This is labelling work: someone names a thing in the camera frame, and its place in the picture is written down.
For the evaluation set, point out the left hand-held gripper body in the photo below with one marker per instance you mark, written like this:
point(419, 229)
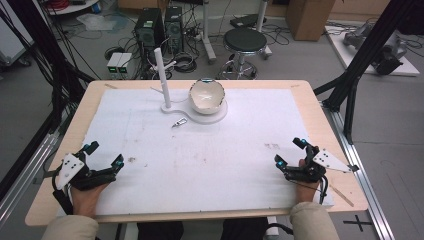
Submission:
point(95, 178)

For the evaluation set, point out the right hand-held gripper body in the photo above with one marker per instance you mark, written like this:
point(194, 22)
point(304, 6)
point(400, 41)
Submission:
point(308, 170)

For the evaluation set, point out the person's right hand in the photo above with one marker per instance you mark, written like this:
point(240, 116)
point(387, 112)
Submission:
point(306, 191)

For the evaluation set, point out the person's left hand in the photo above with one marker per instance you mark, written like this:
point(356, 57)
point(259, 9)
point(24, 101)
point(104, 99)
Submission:
point(87, 200)

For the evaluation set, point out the thin wooden stick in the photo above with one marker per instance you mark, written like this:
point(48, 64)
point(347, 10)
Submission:
point(341, 195)

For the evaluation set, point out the short wooden strip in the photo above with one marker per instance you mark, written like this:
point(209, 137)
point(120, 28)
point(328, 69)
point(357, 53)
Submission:
point(111, 86)

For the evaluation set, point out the person's right leg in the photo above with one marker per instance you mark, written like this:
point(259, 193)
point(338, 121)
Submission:
point(245, 229)

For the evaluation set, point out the person's leg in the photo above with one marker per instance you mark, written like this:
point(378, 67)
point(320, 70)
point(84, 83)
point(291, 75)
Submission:
point(160, 231)
point(245, 229)

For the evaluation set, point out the person's left leg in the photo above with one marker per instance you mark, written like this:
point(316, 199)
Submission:
point(160, 231)

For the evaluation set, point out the white table mat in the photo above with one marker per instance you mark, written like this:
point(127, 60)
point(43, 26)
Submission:
point(200, 166)

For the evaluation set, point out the white box with green display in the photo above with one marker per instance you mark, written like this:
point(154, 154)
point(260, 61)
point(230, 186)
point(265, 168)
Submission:
point(125, 63)
point(113, 63)

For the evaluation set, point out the white stand with pole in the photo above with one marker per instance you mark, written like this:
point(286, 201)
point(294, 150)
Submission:
point(163, 80)

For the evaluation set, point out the white platform board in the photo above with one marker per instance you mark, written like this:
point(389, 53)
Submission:
point(346, 56)

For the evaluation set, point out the white eggshell-shaped bowl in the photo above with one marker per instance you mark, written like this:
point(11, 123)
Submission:
point(206, 96)

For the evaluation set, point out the black round stool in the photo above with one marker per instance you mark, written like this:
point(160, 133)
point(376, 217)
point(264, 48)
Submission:
point(245, 40)

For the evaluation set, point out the cardboard box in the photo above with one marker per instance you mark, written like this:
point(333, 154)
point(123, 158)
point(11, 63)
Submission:
point(310, 18)

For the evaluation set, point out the clear plastic sheet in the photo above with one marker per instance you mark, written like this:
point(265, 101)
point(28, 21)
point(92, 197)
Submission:
point(100, 21)

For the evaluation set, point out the white desk leg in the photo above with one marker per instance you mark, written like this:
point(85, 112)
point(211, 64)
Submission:
point(263, 20)
point(206, 36)

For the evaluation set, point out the large black computer tower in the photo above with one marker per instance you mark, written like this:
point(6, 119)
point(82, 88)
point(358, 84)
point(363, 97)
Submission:
point(148, 30)

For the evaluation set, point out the flat black case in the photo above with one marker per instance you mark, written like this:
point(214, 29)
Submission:
point(246, 20)

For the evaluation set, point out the round white table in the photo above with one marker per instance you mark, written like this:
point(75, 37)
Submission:
point(78, 7)

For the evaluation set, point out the slim black computer tower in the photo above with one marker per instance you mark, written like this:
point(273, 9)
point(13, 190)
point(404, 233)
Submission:
point(174, 28)

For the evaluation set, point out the aluminium rail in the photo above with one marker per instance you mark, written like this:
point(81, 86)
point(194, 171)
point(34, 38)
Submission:
point(23, 180)
point(363, 180)

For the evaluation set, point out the black metal frame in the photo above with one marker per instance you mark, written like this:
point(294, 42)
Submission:
point(366, 50)
point(50, 56)

